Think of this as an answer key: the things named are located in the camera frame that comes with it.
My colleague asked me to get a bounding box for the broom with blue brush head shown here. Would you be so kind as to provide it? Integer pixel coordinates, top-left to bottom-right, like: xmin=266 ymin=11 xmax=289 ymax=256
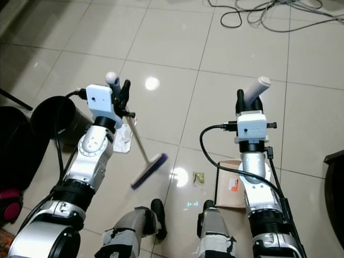
xmin=105 ymin=72 xmax=169 ymax=190

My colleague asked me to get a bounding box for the black round trash bin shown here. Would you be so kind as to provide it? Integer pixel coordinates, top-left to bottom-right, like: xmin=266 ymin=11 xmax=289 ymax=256
xmin=30 ymin=95 xmax=88 ymax=147

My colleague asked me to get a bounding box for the black slanted furniture leg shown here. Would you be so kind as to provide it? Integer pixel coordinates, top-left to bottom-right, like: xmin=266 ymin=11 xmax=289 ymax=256
xmin=0 ymin=89 xmax=33 ymax=112

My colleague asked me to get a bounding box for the black fabric furniture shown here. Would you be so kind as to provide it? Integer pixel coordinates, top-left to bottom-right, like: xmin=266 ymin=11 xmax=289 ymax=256
xmin=0 ymin=105 xmax=39 ymax=190

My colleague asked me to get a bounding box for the robot left leg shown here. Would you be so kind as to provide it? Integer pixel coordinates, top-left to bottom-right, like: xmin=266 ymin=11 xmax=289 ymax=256
xmin=94 ymin=198 xmax=168 ymax=258

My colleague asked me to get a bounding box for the robot leg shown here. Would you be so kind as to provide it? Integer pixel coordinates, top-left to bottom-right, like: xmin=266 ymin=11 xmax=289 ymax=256
xmin=94 ymin=198 xmax=168 ymax=258
xmin=197 ymin=199 xmax=243 ymax=258

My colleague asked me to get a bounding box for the robot right leg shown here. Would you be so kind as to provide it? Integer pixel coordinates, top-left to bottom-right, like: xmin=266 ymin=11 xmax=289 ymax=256
xmin=197 ymin=199 xmax=243 ymax=258

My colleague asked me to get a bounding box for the red and black object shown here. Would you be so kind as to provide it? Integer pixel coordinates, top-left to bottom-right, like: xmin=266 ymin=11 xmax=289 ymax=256
xmin=0 ymin=187 xmax=25 ymax=222

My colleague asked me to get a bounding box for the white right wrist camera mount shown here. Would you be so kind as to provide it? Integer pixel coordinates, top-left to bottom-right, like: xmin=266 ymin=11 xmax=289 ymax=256
xmin=235 ymin=111 xmax=270 ymax=144

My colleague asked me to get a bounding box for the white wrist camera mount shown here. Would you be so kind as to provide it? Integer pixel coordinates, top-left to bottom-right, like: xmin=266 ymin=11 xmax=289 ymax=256
xmin=235 ymin=111 xmax=270 ymax=144
xmin=85 ymin=84 xmax=117 ymax=127

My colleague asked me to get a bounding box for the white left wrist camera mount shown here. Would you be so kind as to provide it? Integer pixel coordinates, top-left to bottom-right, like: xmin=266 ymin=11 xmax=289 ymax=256
xmin=85 ymin=84 xmax=117 ymax=127

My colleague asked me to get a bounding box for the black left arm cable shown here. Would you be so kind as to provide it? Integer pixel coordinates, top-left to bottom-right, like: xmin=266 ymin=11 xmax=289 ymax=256
xmin=8 ymin=90 xmax=89 ymax=237

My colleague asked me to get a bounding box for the black floor cable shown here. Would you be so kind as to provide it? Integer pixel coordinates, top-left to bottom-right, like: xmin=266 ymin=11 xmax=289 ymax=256
xmin=208 ymin=0 xmax=291 ymax=30

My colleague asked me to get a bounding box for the grey floor cable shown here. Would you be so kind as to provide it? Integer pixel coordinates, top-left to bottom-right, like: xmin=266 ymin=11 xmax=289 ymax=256
xmin=247 ymin=0 xmax=344 ymax=34

